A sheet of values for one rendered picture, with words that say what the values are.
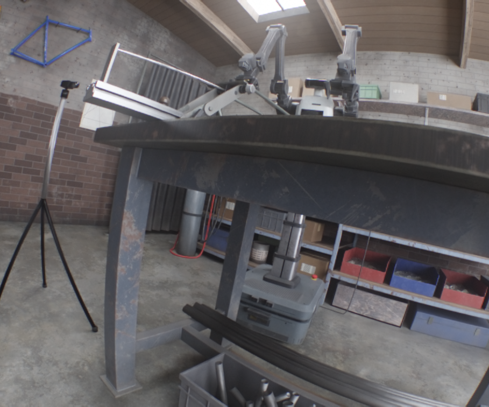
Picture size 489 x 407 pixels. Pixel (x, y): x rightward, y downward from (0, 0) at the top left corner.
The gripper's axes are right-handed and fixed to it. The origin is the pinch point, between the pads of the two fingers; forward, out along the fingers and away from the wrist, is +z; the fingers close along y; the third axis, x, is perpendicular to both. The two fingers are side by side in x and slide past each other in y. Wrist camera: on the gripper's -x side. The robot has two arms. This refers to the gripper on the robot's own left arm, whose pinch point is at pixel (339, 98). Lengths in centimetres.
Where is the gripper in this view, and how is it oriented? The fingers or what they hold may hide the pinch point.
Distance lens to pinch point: 108.9
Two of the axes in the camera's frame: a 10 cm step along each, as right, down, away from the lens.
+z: -3.7, 8.3, -4.1
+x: 2.6, 5.2, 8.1
